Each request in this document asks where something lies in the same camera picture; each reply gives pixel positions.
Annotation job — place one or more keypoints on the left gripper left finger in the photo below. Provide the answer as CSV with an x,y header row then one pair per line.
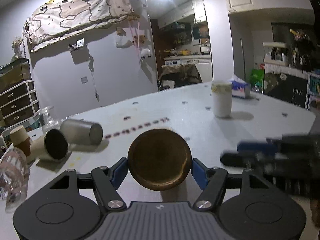
x,y
106,181

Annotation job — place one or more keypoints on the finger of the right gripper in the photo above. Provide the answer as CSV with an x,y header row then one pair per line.
x,y
263,147
242,159

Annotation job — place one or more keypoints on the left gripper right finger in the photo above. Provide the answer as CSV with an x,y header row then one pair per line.
x,y
212,183

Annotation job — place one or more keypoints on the tall brown bamboo cup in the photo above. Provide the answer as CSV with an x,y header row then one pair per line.
x,y
159,159

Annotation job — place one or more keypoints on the silver metal cup lying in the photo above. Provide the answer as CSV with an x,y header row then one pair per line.
x,y
81,132

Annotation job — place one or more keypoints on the white floral paper cup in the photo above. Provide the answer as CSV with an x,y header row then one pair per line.
x,y
222,98

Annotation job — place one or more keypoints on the beige cup black inside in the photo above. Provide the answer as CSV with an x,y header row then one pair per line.
x,y
51,146

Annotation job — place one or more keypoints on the beige cup brown sleeve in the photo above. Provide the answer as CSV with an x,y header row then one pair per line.
x,y
21,139

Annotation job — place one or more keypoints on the blue tissue box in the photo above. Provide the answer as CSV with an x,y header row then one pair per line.
x,y
240,88

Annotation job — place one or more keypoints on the green shopping bag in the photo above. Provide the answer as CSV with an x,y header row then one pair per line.
x,y
257,80

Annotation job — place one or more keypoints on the black chalkboard sign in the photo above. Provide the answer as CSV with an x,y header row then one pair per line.
x,y
286,87

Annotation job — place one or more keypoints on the upside-down wine glass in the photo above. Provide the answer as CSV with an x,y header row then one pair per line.
x,y
49,121

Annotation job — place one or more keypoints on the chair with brown jacket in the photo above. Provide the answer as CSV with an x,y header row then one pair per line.
x,y
182,74

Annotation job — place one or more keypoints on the clear glass pink pattern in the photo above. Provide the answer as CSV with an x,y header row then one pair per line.
x,y
14,175

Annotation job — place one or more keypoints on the white washing machine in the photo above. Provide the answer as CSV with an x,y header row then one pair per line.
x,y
172,62

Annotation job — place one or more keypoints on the white black drawer unit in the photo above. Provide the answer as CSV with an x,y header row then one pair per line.
x,y
19,103

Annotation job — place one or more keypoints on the white sheep plush hanging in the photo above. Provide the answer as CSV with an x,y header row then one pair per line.
x,y
145,53

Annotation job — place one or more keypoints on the white plastic bag hanging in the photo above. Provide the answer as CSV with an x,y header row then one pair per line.
x,y
122,42

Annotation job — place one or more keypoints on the glass fish tank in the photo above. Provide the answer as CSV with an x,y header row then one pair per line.
x,y
14,73

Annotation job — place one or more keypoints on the white upper kitchen cabinets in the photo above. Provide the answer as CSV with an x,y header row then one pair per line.
x,y
190,7

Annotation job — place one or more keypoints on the dried flower vase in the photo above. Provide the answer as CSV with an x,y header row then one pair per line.
x,y
16,46

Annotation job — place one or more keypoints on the cartoon patterned blanket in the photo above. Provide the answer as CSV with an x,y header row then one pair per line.
x,y
57,21

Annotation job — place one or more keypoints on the grey wall switch plate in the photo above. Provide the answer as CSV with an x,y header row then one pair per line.
x,y
84,80

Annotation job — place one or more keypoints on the wall shelf small holder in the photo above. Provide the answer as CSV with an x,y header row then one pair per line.
x,y
79,44

